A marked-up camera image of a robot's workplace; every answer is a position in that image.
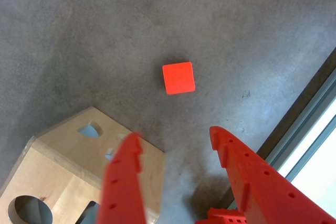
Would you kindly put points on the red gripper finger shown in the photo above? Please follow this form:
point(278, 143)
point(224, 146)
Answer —
point(262, 192)
point(123, 187)

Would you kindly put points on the red wooden cube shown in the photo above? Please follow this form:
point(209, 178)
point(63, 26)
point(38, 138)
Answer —
point(178, 78)

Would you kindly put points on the wooden shape sorter box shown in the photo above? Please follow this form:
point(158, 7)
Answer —
point(60, 155)

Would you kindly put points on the aluminium profile rail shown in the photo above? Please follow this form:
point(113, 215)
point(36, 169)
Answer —
point(296, 137)

